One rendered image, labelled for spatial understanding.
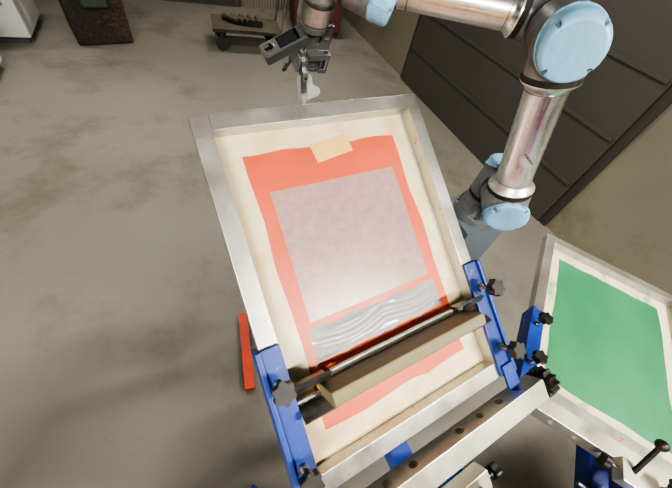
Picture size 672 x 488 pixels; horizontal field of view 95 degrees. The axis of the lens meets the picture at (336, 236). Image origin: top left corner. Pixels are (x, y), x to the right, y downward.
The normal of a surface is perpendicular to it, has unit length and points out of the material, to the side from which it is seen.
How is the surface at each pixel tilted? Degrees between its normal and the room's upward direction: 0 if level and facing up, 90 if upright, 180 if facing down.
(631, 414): 0
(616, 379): 0
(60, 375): 0
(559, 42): 83
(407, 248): 31
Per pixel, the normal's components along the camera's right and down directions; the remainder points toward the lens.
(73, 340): 0.16, -0.63
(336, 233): 0.38, -0.16
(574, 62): -0.25, 0.62
